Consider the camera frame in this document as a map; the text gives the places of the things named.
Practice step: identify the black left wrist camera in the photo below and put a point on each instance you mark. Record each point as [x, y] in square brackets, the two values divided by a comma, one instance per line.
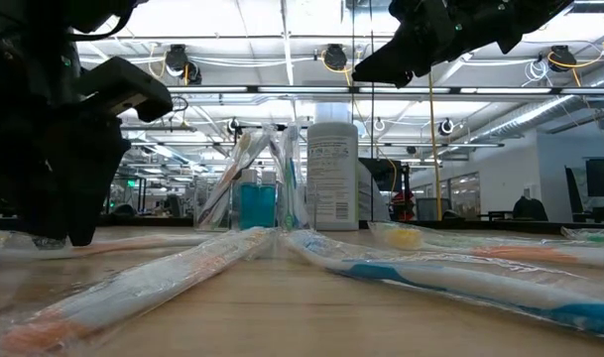
[128, 89]

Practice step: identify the red black machine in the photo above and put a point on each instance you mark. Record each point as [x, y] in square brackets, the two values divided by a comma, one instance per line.
[403, 205]

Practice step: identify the black office chair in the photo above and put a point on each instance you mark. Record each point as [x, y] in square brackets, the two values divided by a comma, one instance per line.
[529, 210]

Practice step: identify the blue white toothbrush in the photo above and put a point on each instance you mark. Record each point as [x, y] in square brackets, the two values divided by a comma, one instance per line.
[455, 285]
[292, 173]

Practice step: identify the silver ventilation duct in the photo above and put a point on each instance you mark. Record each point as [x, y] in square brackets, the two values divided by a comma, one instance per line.
[529, 119]

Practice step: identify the white wipes canister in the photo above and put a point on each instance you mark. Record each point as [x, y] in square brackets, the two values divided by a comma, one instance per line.
[331, 173]

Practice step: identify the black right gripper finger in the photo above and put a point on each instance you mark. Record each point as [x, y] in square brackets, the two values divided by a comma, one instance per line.
[383, 59]
[386, 77]

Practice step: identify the green white toothbrush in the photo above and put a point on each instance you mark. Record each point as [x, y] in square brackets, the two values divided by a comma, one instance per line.
[596, 238]
[286, 203]

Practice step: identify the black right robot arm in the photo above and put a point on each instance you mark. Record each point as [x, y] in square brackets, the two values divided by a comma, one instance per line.
[544, 12]

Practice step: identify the person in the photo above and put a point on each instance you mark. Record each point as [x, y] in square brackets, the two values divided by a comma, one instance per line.
[373, 198]

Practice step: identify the clear acrylic organizer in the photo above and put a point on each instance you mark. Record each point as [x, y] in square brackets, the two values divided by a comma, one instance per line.
[234, 218]

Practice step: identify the green lit sign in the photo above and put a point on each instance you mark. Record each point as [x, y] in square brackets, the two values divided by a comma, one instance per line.
[131, 184]

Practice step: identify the black rounded chair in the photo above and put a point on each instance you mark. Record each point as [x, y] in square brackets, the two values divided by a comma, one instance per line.
[125, 212]

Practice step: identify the grey bin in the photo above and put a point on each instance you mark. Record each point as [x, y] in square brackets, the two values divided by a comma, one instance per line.
[430, 210]

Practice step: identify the black frame enclosure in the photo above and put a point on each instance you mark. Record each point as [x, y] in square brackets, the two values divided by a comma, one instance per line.
[144, 198]

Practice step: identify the orange white toothbrush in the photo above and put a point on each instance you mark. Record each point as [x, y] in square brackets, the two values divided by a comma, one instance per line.
[133, 243]
[133, 292]
[227, 178]

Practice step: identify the black leaning board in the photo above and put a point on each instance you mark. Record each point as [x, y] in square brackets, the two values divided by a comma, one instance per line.
[574, 193]

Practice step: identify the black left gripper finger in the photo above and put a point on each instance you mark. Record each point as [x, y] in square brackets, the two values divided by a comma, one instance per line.
[88, 198]
[43, 203]

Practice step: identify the orange toothbrush yellow bristles wrapped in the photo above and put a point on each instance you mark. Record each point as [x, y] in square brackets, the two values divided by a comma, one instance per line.
[524, 254]

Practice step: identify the grey overhead beam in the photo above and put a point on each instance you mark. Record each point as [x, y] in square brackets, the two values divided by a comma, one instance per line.
[157, 128]

